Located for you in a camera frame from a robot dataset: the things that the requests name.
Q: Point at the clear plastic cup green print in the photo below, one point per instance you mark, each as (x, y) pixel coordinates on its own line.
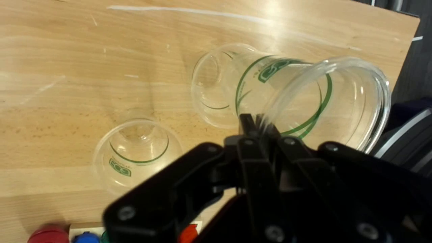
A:
(205, 68)
(136, 153)
(356, 85)

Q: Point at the green toy peg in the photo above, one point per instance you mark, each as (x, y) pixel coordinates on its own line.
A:
(105, 238)

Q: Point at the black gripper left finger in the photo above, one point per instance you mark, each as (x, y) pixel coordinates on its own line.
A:
(180, 197)

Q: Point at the blue toy peg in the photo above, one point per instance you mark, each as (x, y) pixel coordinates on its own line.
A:
(87, 238)

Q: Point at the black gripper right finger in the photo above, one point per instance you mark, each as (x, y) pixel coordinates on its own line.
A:
(342, 189)

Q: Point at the red toy with green stalks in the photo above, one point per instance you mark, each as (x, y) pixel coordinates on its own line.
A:
(48, 235)

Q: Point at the red-orange toy peg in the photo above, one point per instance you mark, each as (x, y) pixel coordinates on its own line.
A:
(188, 234)

